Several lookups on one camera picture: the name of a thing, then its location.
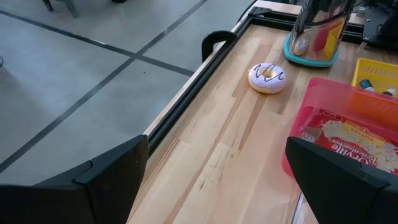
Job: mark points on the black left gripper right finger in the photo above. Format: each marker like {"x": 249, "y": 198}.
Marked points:
{"x": 342, "y": 193}

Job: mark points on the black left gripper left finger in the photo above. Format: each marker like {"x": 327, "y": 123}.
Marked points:
{"x": 77, "y": 202}

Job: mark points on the red popcorn packet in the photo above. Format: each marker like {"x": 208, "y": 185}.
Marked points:
{"x": 357, "y": 133}

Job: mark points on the small blue white marker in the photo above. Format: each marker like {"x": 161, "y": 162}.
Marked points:
{"x": 366, "y": 84}

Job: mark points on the small black white marker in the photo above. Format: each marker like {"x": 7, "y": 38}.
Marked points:
{"x": 389, "y": 92}

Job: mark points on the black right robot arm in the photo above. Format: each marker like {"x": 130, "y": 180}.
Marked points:
{"x": 391, "y": 28}

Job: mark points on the pink plastic bin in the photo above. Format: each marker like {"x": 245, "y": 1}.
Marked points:
{"x": 326, "y": 96}

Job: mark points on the yellow plastic basket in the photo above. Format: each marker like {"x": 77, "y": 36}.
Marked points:
{"x": 373, "y": 70}

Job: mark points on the purple frosted donut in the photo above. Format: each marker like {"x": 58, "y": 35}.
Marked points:
{"x": 264, "y": 85}

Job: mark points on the grey chair leg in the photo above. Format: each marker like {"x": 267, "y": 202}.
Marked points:
{"x": 70, "y": 7}

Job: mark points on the black aluminium table frame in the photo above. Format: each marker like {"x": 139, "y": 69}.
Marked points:
{"x": 174, "y": 113}

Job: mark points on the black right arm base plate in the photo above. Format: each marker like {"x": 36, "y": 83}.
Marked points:
{"x": 373, "y": 28}

